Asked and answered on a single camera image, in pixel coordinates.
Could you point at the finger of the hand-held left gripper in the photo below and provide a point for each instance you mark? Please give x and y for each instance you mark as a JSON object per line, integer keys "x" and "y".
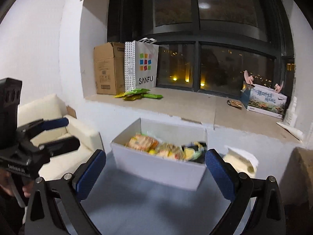
{"x": 55, "y": 123}
{"x": 63, "y": 145}

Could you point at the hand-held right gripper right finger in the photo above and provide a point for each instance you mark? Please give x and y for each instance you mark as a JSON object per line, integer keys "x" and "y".
{"x": 220, "y": 176}

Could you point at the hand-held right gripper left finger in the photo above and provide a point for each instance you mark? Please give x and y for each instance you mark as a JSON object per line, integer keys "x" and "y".
{"x": 90, "y": 173}

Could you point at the black snack packet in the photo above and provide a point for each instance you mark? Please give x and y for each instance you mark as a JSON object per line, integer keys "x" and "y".
{"x": 199, "y": 149}

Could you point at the tan snack packet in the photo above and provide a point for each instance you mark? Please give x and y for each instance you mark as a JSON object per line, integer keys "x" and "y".
{"x": 171, "y": 151}

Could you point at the white storage box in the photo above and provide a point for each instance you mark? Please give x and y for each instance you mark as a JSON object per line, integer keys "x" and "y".
{"x": 156, "y": 169}

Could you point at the yellow snack packet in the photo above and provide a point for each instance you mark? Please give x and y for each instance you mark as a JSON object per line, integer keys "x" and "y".
{"x": 152, "y": 151}

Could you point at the person's left forearm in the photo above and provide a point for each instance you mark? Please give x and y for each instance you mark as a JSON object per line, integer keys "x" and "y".
{"x": 9, "y": 217}

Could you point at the person's left hand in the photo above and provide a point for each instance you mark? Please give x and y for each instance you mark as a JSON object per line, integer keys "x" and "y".
{"x": 5, "y": 183}

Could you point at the brown cardboard piece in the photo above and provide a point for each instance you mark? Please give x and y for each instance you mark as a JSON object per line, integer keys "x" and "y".
{"x": 71, "y": 111}

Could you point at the cream leather sofa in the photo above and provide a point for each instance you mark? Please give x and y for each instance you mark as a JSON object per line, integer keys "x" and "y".
{"x": 80, "y": 129}

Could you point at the cream tissue pack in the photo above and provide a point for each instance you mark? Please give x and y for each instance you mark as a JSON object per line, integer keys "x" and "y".
{"x": 240, "y": 161}

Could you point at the brown cardboard box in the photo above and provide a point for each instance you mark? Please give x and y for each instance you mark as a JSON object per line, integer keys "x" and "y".
{"x": 107, "y": 68}

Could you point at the large tan cardboard box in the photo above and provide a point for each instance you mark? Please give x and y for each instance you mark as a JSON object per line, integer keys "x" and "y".
{"x": 303, "y": 173}

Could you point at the pile of green packets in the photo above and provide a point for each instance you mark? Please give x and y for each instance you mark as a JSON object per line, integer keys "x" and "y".
{"x": 133, "y": 94}

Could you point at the flat white cardboard sheet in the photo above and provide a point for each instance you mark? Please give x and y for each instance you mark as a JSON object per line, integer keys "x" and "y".
{"x": 291, "y": 129}

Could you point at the printed carton box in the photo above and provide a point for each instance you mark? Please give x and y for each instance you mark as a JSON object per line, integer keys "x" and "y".
{"x": 266, "y": 100}

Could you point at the white stacked items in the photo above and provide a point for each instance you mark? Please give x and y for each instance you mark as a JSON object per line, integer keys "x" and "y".
{"x": 291, "y": 110}

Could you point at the white shopping bag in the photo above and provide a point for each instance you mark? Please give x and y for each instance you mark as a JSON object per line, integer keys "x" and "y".
{"x": 146, "y": 78}

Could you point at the small pink toy figure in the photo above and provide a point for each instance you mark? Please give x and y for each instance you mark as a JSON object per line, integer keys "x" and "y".
{"x": 278, "y": 87}

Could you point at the black framed window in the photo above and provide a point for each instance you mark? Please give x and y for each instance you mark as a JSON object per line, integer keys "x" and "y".
{"x": 197, "y": 61}

